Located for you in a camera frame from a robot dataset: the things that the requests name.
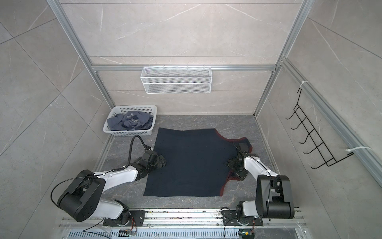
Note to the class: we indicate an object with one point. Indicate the white wire mesh wall basket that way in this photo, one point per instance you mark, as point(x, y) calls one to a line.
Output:
point(176, 80)

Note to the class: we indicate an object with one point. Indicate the small circuit board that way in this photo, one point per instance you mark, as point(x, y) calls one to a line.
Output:
point(126, 233)

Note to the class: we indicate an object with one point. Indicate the black wire hook rack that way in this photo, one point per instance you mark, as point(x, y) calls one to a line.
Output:
point(313, 135)

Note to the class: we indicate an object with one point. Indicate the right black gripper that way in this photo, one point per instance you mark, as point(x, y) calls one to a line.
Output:
point(231, 162)

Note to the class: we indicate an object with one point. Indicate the aluminium frame profiles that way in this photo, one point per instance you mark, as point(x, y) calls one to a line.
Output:
point(368, 158)

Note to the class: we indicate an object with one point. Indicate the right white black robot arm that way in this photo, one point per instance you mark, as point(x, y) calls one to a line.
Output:
point(273, 199)

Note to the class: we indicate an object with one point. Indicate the white slotted cable duct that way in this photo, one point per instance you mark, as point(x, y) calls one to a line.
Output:
point(159, 234)

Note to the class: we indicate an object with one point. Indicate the white plastic laundry basket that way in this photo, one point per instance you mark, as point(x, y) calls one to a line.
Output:
point(149, 109)

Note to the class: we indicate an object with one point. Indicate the white zip tie lower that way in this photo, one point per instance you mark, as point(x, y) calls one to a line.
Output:
point(358, 148)

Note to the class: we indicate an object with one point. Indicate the aluminium mounting rail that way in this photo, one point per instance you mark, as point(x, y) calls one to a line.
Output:
point(203, 218)

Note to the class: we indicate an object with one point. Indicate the grey blue tank top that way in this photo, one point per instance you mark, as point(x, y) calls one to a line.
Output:
point(131, 121)

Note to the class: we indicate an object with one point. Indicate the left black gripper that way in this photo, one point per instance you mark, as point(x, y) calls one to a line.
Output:
point(161, 161)

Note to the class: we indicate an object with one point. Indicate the navy tank top red trim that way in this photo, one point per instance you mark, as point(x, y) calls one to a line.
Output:
point(196, 163)

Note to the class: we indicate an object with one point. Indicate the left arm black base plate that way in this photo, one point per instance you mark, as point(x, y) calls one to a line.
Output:
point(127, 219)

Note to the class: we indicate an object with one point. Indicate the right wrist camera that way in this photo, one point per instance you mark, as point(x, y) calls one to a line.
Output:
point(243, 148)

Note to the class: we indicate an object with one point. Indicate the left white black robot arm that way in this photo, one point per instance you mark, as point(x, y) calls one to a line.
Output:
point(82, 198)

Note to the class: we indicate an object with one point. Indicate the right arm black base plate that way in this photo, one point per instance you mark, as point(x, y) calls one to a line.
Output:
point(231, 219)

